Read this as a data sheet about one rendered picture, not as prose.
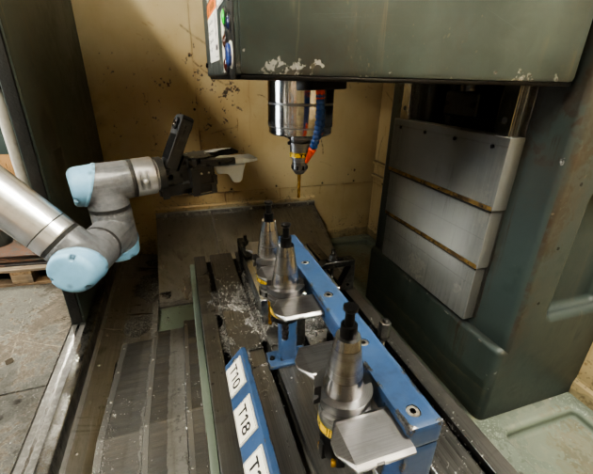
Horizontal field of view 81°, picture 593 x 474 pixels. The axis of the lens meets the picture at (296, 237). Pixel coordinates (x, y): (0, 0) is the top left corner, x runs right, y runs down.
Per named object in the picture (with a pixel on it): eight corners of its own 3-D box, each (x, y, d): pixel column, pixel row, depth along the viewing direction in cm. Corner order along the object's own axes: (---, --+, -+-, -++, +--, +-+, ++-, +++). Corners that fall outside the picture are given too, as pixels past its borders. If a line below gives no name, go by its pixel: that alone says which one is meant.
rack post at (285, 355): (270, 371, 82) (268, 259, 70) (264, 355, 87) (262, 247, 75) (310, 361, 85) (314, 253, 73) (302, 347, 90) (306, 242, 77)
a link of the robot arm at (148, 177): (125, 155, 71) (134, 163, 65) (149, 152, 73) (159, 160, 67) (134, 191, 74) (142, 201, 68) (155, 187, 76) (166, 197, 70)
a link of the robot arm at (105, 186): (74, 206, 69) (62, 163, 65) (134, 196, 74) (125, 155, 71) (78, 217, 63) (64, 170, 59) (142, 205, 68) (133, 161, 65)
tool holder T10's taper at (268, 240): (284, 255, 66) (285, 221, 63) (264, 260, 63) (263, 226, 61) (274, 245, 69) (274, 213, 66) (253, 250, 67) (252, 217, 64)
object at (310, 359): (303, 384, 40) (303, 379, 39) (289, 353, 44) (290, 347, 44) (359, 371, 42) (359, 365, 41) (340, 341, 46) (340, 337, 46)
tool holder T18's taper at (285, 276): (300, 289, 55) (301, 250, 52) (272, 290, 54) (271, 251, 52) (297, 275, 59) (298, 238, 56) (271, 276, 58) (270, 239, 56)
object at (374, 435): (344, 480, 30) (345, 474, 30) (322, 427, 35) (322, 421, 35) (413, 456, 32) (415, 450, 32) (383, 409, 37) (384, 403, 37)
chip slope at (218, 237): (158, 334, 135) (148, 276, 124) (162, 257, 193) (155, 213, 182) (363, 297, 161) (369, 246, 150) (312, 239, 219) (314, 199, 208)
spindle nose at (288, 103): (344, 135, 85) (348, 82, 80) (287, 139, 78) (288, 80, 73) (310, 128, 98) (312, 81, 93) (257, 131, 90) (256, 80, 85)
